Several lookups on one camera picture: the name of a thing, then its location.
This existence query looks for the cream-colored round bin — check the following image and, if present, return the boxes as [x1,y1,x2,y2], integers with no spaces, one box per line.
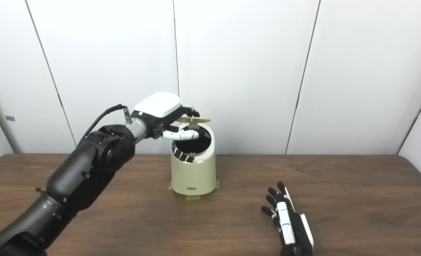
[170,123,217,196]

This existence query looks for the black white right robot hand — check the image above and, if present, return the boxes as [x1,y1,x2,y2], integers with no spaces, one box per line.
[261,181,314,256]

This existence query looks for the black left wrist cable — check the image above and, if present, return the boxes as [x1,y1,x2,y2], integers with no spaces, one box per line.
[77,104,133,146]

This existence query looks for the cream round bin lid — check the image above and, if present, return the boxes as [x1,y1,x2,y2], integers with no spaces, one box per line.
[177,116,211,129]

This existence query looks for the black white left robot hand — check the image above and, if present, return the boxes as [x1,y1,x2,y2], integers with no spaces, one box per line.
[131,92,201,141]

